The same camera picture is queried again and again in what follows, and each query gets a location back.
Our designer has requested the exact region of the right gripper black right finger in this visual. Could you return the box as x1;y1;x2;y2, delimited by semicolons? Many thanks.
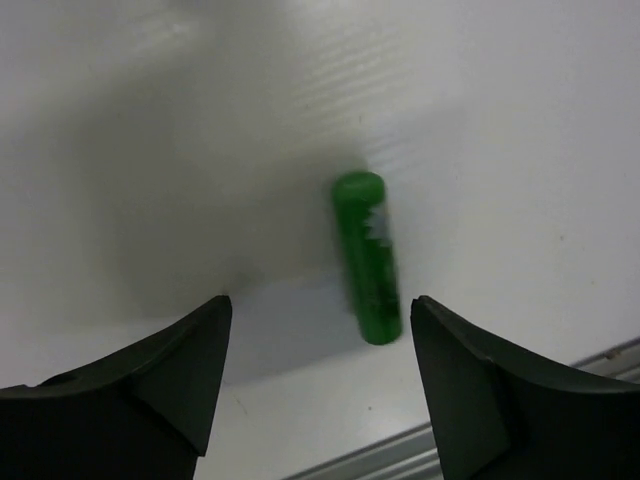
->
410;296;639;479

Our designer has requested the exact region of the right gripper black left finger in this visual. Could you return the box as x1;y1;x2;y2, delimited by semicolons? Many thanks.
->
1;295;232;479

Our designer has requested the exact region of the green tube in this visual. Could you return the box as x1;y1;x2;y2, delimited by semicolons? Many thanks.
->
331;170;403;345

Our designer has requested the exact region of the aluminium front rail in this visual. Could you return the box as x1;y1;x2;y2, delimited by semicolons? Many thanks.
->
279;337;640;480

